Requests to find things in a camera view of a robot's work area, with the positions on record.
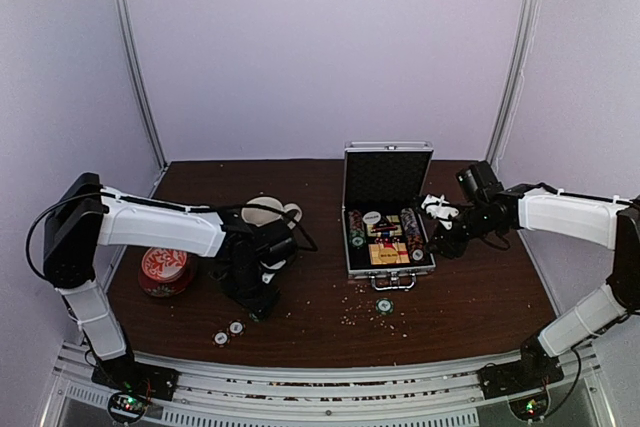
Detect blue purple chip stack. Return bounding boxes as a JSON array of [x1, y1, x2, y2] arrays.
[[400, 208, 425, 262]]

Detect right aluminium frame post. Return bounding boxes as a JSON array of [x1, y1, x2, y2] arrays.
[[485, 0, 540, 170]]

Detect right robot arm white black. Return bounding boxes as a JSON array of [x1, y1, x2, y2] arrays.
[[420, 161, 639, 389]]

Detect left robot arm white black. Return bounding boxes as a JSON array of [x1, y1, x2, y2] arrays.
[[32, 172, 298, 391]]

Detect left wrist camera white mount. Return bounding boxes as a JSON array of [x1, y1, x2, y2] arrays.
[[259, 255, 296, 284]]

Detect poker chip white centre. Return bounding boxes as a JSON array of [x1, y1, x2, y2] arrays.
[[228, 320, 246, 337]]

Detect green red chip stack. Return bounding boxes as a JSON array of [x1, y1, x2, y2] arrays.
[[348, 210, 366, 248]]

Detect left aluminium frame post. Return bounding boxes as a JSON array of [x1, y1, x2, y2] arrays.
[[114, 0, 169, 171]]

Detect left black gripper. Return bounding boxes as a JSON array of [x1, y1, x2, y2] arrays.
[[220, 262, 282, 320]]

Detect yellow big blind button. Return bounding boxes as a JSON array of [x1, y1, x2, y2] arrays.
[[377, 247, 399, 264]]

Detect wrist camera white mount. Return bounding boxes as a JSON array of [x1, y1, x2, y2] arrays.
[[259, 255, 296, 284], [420, 194, 459, 222]]

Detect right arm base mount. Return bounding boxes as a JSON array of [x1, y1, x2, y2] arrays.
[[477, 361, 564, 423]]

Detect white decorated mug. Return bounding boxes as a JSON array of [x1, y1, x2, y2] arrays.
[[241, 196, 303, 229]]

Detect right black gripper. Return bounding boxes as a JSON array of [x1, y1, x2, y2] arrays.
[[424, 202, 500, 260]]

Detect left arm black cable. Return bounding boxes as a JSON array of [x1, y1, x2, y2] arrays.
[[25, 196, 321, 288]]

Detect red yellow card deck box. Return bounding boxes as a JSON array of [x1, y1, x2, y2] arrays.
[[368, 242, 410, 265]]

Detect front aluminium rail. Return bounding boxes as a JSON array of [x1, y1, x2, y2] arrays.
[[36, 343, 621, 426]]

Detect blue yellow card deck box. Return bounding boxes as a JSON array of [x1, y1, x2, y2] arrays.
[[367, 217, 402, 238]]

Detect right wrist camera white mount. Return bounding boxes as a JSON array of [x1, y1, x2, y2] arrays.
[[420, 194, 459, 222]]

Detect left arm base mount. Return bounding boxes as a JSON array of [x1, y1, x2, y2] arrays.
[[91, 363, 179, 424]]

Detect red patterned bowl with lid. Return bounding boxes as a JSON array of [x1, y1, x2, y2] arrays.
[[138, 248, 197, 298]]

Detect aluminium frame post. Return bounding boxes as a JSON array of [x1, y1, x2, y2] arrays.
[[114, 0, 169, 171], [485, 0, 540, 170]]

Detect aluminium poker case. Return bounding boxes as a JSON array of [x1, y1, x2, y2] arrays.
[[341, 141, 435, 292]]

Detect black red triangle all-in marker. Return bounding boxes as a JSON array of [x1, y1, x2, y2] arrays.
[[371, 224, 402, 237]]

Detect white dealer button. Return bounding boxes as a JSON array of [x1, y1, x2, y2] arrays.
[[362, 211, 382, 225]]

